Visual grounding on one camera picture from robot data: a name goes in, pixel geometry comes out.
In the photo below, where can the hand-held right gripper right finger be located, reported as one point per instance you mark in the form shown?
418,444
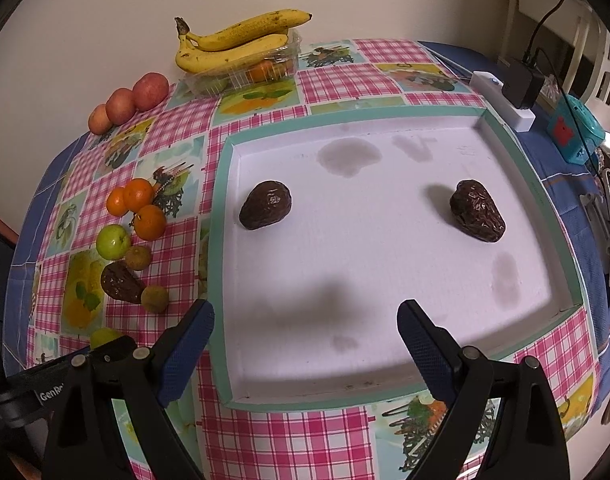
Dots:
425,350

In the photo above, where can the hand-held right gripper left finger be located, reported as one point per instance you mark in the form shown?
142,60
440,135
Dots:
185,355

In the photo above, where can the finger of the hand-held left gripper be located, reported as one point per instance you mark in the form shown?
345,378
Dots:
115,347

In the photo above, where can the white foam tray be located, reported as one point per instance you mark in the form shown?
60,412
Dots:
365,270

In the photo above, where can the orange tangerine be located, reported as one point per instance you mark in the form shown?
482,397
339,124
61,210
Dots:
151,222
117,202
139,194

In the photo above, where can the yellow green fruit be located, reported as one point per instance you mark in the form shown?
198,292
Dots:
105,338

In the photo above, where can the dark brown avocado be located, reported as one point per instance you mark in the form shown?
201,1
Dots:
265,206
121,282
477,212

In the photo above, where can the green apple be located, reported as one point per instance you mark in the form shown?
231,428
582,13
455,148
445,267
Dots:
113,242

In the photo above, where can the small red apple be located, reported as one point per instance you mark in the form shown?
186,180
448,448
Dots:
99,120

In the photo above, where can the medium red apple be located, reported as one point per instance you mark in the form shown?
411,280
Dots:
121,106

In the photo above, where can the white power strip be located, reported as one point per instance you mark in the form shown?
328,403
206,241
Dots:
522,121

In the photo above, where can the large red apple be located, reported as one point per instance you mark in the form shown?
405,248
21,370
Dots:
151,91

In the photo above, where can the teal plastic box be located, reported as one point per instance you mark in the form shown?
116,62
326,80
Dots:
580,130

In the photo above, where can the pink checkered tablecloth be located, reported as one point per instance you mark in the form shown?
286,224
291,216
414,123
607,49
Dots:
335,92

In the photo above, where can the clear plastic container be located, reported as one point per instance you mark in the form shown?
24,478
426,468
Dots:
235,81

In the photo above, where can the black power adapter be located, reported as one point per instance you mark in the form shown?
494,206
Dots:
522,82

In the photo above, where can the orange fruit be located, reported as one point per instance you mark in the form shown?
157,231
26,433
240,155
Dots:
266,72

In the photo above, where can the bunch of yellow bananas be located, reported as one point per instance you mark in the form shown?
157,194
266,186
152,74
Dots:
225,57

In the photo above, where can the yellow spotted banana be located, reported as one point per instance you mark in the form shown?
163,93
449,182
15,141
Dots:
250,27

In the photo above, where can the white wooden chair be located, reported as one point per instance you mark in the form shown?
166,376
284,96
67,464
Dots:
514,10

